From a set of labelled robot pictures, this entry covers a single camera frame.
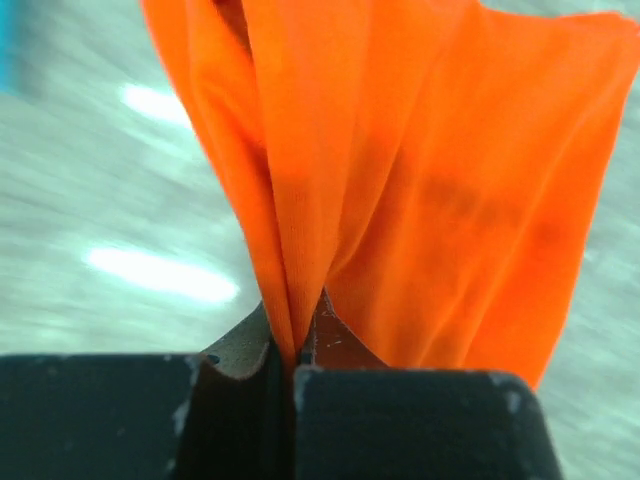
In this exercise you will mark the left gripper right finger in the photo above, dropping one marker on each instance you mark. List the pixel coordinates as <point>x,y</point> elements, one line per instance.
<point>330,343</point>

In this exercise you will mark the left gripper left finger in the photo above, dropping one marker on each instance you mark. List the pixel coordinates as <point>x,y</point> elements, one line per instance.
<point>241,352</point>

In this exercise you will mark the orange t shirt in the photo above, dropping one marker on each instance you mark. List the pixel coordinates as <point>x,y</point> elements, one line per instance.
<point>432,166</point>

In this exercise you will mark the folded light blue t shirt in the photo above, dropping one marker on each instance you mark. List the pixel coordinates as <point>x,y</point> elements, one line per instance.
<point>9,27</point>

